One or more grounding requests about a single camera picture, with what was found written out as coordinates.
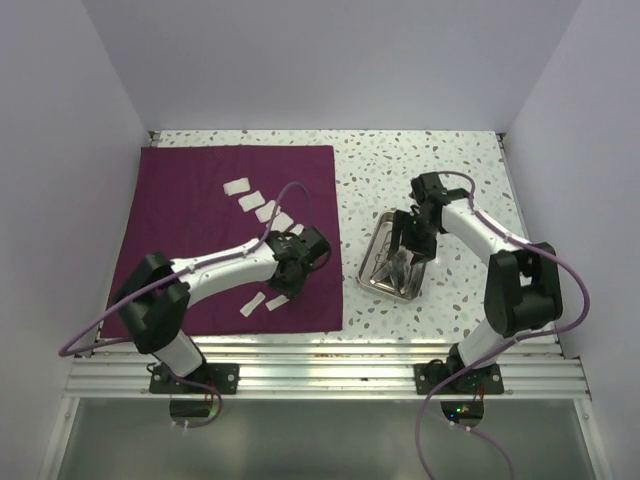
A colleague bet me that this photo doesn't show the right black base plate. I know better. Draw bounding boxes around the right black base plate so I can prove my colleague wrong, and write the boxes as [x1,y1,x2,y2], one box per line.
[413,359,505,396]

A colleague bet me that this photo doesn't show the purple cable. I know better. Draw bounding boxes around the purple cable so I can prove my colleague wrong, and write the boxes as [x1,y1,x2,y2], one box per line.
[59,181,314,431]
[409,170,591,480]

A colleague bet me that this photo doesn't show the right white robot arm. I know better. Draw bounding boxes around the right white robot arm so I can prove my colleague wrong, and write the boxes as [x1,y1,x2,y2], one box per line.
[385,172,563,393]

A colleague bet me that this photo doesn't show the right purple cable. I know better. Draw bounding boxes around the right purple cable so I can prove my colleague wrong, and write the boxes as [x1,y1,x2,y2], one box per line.
[409,170,591,480]

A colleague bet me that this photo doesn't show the white gauze pad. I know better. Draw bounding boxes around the white gauze pad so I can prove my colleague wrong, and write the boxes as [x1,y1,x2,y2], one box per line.
[289,224,304,235]
[255,200,276,224]
[271,212,295,232]
[223,177,251,196]
[238,190,265,212]

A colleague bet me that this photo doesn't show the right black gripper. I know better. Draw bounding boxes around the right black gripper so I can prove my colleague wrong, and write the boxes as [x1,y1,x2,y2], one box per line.
[388,209,441,266]

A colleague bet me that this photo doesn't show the steel instrument tray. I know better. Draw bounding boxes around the steel instrument tray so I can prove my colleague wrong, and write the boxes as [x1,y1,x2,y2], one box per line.
[357,210,437,301]

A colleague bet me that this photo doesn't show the steel forceps with rings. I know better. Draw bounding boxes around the steel forceps with rings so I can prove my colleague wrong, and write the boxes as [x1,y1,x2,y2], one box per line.
[371,244,393,282]

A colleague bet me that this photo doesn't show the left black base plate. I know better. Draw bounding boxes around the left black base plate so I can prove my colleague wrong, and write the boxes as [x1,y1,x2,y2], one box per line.
[146,360,240,395]

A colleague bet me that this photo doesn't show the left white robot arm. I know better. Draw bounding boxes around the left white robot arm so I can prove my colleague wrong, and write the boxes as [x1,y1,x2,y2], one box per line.
[113,227,331,393]

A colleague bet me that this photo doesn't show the steel scalpel handle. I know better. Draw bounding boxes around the steel scalpel handle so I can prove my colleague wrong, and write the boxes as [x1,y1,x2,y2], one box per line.
[370,281,406,297]

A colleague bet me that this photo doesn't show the steel scissors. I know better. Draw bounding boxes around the steel scissors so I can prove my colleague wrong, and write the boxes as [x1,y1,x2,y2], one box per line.
[390,251,410,295]

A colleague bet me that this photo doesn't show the purple cloth mat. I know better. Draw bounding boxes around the purple cloth mat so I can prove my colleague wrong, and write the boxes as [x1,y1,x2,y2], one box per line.
[111,146,343,335]

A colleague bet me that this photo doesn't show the white bandage strip right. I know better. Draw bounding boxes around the white bandage strip right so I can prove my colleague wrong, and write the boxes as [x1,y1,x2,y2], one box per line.
[265,295,289,312]

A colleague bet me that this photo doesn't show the white bandage strip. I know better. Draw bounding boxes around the white bandage strip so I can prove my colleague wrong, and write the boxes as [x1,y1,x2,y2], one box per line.
[265,295,289,312]
[239,292,265,318]

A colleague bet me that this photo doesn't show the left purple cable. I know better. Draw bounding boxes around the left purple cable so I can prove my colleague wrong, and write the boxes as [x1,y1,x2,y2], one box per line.
[59,181,314,431]

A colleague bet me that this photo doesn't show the white bandage strip left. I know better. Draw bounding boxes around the white bandage strip left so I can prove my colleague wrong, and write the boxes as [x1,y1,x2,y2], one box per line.
[239,292,265,318]

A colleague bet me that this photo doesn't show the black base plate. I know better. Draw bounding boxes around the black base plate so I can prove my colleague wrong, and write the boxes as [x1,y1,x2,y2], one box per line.
[413,359,505,396]
[146,360,240,395]

